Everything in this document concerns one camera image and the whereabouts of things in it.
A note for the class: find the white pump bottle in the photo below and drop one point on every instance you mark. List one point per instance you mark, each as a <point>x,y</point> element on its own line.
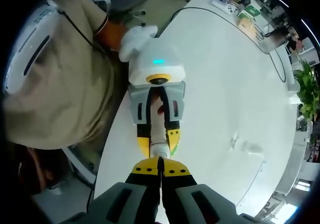
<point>157,129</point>

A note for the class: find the clear pump bottle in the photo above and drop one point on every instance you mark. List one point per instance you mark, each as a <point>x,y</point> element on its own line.
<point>250,147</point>

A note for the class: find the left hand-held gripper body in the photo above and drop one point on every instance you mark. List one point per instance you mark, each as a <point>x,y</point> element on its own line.
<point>155,56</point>

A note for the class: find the person in beige shirt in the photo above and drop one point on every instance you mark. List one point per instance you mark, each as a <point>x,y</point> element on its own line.
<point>70,84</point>

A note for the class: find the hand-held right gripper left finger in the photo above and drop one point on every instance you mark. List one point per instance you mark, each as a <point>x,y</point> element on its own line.
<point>125,201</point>

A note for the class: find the beige tissue box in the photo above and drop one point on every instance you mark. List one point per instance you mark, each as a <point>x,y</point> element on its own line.
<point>246,25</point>

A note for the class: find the white game controller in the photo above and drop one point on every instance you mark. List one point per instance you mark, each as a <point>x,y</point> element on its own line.
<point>231,9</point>

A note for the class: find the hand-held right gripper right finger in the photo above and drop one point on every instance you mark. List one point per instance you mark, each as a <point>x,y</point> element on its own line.
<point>200,201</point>

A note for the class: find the grey office chair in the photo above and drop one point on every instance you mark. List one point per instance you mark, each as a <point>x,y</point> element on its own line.
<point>125,1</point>

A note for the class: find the white worn device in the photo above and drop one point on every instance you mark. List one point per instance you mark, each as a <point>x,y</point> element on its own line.
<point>37,29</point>

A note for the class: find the dark trousers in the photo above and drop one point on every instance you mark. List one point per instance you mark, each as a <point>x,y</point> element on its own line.
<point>37,169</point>

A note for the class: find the potted green plant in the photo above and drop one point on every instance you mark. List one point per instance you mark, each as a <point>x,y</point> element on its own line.
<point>307,89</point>

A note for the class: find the green box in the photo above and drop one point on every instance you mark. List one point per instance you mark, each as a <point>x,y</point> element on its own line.
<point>250,11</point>

